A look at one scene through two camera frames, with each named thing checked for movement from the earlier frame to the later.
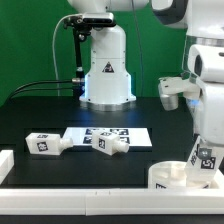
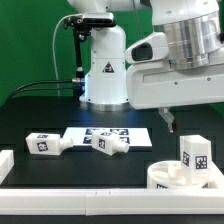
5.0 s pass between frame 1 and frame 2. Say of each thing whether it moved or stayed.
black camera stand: stayed
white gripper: moved
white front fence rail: stayed
